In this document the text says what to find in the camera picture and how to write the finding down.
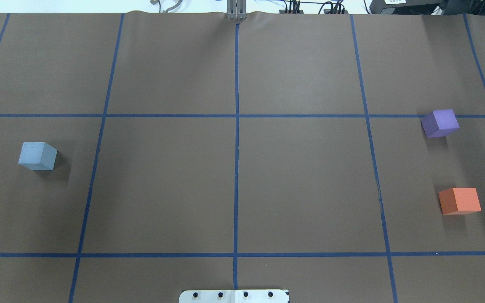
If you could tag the purple foam block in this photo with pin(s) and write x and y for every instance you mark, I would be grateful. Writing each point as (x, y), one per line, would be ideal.
(440, 123)

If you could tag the light blue foam block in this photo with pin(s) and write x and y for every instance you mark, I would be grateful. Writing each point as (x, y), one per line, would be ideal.
(38, 156)

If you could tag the orange foam block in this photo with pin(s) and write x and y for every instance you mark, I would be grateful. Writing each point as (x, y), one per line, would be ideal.
(459, 201)

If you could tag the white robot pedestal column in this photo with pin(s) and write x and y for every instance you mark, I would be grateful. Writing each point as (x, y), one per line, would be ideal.
(235, 296)

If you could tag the aluminium frame post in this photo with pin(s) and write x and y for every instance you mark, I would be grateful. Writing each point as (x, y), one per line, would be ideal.
(236, 9)

